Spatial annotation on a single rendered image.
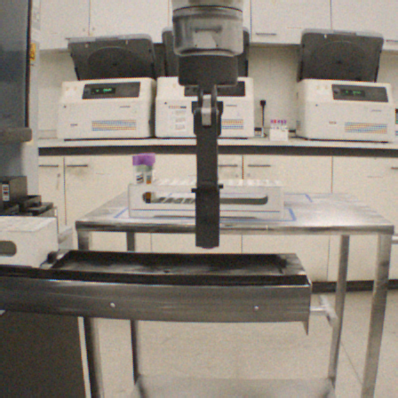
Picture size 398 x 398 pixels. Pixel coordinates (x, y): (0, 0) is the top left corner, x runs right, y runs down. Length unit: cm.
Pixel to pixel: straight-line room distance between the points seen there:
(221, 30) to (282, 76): 301
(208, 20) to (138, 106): 240
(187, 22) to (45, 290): 38
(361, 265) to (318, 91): 104
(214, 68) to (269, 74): 300
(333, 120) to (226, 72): 242
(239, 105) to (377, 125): 81
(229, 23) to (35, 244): 37
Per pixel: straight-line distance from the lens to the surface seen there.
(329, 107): 304
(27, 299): 71
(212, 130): 61
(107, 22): 341
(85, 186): 310
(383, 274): 102
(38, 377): 118
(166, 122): 300
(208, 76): 63
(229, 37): 64
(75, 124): 311
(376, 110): 310
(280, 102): 363
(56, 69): 382
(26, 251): 71
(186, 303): 66
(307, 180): 303
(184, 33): 64
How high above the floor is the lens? 100
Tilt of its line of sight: 8 degrees down
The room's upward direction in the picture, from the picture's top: straight up
